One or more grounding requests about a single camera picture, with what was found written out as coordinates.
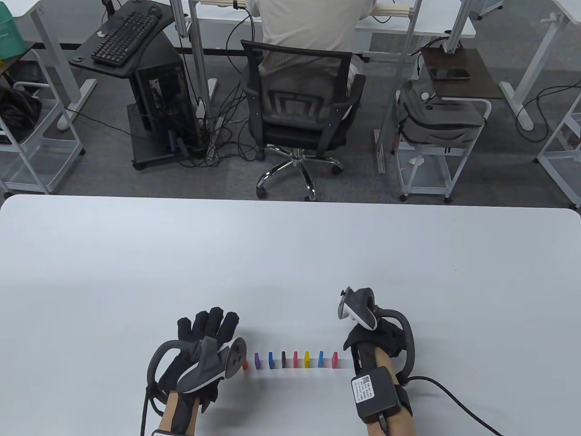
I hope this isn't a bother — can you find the black mesh office chair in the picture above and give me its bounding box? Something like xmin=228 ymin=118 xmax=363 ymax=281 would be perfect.
xmin=241 ymin=40 xmax=366 ymax=202

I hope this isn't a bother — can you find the person's right forearm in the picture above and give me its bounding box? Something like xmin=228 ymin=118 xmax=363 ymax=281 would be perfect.
xmin=359 ymin=347 xmax=418 ymax=436

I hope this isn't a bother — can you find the person's left forearm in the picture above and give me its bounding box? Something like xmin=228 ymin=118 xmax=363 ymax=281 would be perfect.
xmin=158 ymin=391 xmax=200 ymax=436

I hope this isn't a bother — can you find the black glove cable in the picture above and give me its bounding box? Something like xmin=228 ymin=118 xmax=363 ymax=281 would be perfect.
xmin=140 ymin=386 xmax=163 ymax=436
xmin=379 ymin=376 xmax=502 ymax=436

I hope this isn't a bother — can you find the black keyboard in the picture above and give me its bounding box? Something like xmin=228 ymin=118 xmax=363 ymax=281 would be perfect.
xmin=91 ymin=11 xmax=159 ymax=68

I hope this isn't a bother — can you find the white desk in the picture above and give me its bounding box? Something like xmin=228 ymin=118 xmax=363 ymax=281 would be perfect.
xmin=10 ymin=0 xmax=98 ymax=132
xmin=499 ymin=0 xmax=581 ymax=133
xmin=188 ymin=0 xmax=476 ymax=39

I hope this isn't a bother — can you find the black computer cart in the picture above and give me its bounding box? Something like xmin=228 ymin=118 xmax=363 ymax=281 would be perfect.
xmin=69 ymin=0 xmax=206 ymax=171

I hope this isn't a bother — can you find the black bag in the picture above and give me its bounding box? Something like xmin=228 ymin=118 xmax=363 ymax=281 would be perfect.
xmin=0 ymin=86 xmax=43 ymax=142

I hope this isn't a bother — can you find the grey backpack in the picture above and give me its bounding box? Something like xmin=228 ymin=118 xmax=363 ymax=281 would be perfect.
xmin=396 ymin=79 xmax=486 ymax=149

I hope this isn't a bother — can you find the grey tracking controller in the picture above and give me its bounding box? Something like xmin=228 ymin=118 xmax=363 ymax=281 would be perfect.
xmin=337 ymin=287 xmax=416 ymax=380
xmin=146 ymin=336 xmax=247 ymax=405

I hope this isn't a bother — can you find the green storage box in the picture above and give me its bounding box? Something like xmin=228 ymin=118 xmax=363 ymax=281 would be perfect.
xmin=0 ymin=4 xmax=28 ymax=59

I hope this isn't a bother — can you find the white desk frame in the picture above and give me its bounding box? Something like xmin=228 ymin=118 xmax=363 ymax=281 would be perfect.
xmin=536 ymin=98 xmax=581 ymax=208

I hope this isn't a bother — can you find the tangle of black floor cables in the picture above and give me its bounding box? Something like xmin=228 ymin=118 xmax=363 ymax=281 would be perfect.
xmin=179 ymin=82 xmax=265 ymax=168

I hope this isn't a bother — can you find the brown wooden board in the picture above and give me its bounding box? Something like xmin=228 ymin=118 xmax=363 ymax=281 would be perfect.
xmin=420 ymin=48 xmax=503 ymax=99

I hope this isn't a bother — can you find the white power strip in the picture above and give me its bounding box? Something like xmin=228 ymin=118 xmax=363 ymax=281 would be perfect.
xmin=207 ymin=116 xmax=226 ymax=160

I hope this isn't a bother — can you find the black computer tower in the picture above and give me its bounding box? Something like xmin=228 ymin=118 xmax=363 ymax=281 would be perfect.
xmin=135 ymin=43 xmax=201 ymax=151

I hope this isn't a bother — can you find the person's right hand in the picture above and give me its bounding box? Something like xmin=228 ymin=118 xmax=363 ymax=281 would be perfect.
xmin=343 ymin=318 xmax=407 ymax=369

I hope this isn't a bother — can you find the beige wooden rail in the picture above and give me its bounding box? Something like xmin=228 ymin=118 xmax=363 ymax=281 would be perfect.
xmin=372 ymin=2 xmax=412 ymax=18

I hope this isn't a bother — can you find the person's left hand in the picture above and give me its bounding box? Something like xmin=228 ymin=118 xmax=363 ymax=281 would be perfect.
xmin=157 ymin=307 xmax=240 ymax=414

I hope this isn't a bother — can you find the aluminium frame post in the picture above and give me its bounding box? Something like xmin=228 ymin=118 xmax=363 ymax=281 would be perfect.
xmin=187 ymin=0 xmax=212 ymax=109

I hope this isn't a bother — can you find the white wheeled cart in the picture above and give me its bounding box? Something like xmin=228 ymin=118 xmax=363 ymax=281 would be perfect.
xmin=0 ymin=48 xmax=86 ymax=195
xmin=394 ymin=98 xmax=493 ymax=203

